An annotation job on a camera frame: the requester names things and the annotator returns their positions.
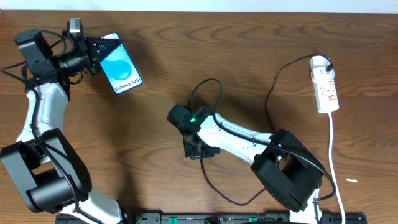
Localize blue Galaxy smartphone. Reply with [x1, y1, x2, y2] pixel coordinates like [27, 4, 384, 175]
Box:
[100, 33, 143, 94]

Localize black charger cable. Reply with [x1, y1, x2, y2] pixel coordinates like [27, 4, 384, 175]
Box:
[198, 52, 334, 207]

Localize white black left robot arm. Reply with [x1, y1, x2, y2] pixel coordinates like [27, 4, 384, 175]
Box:
[1, 28, 132, 223]

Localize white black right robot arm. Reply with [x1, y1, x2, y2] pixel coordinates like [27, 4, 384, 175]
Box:
[167, 104, 324, 223]

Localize white power strip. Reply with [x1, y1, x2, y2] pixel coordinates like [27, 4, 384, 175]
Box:
[310, 55, 339, 114]

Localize small white paper scrap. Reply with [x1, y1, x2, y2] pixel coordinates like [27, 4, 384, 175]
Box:
[346, 178, 358, 183]

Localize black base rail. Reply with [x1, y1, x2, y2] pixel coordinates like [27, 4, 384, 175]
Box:
[55, 213, 368, 224]

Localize white power strip cord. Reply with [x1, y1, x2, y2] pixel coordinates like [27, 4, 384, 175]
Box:
[328, 112, 346, 224]

